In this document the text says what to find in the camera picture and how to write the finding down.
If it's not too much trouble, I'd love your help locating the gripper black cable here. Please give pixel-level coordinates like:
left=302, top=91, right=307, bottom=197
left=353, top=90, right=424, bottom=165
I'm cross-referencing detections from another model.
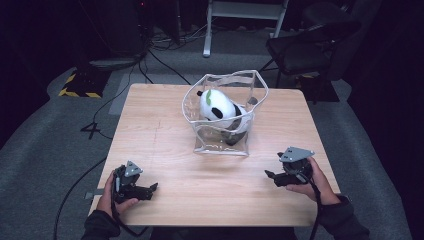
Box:
left=110, top=199, right=149, bottom=238
left=298, top=172, right=324, bottom=240

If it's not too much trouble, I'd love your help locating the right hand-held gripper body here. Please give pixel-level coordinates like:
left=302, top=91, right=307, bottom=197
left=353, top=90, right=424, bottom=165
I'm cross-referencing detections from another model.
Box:
left=277, top=146, right=315, bottom=186

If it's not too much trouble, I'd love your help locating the clear plastic bag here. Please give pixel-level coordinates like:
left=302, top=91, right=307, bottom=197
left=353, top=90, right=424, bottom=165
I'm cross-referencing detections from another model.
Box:
left=181, top=69, right=270, bottom=157

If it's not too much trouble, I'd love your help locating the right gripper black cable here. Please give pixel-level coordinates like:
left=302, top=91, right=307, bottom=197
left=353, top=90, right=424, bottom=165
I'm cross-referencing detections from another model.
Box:
left=298, top=172, right=324, bottom=240

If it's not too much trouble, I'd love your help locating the panda plush toy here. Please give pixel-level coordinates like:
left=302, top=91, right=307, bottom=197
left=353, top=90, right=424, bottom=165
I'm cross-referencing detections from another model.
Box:
left=196, top=88, right=254, bottom=147

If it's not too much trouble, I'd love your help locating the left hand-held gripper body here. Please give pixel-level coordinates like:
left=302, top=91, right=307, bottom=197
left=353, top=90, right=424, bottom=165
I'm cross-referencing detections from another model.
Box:
left=112, top=160, right=145, bottom=204

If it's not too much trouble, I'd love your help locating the person's right hand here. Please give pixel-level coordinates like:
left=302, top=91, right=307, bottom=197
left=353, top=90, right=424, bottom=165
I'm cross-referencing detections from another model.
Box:
left=285, top=157, right=342, bottom=206

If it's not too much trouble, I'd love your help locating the black yellow striped base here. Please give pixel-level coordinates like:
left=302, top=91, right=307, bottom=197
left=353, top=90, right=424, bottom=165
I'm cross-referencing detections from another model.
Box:
left=58, top=68, right=112, bottom=99

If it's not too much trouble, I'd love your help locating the black chair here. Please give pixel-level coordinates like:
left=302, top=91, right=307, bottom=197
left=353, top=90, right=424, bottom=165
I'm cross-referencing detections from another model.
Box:
left=259, top=1, right=363, bottom=105

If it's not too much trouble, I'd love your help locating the white metal stand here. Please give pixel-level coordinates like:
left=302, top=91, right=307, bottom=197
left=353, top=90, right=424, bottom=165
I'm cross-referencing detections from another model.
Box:
left=202, top=0, right=290, bottom=58

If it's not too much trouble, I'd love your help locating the grey stand base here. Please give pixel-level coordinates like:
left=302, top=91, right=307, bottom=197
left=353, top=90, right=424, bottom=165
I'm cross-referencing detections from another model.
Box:
left=88, top=57, right=142, bottom=72

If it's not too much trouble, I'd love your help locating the person's left hand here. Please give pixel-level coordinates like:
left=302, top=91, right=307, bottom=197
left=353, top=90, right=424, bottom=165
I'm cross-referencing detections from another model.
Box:
left=96, top=170, right=140, bottom=218

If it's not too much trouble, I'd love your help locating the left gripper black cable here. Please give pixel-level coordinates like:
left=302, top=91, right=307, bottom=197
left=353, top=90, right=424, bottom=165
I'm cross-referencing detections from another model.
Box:
left=110, top=199, right=149, bottom=238

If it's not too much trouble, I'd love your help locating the long black floor cable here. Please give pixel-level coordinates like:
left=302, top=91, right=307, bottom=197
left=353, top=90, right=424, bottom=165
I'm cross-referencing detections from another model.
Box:
left=79, top=49, right=193, bottom=141

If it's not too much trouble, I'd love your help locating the grey table clamp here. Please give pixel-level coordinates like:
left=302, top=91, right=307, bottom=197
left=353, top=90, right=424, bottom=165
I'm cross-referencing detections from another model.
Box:
left=84, top=188, right=105, bottom=201

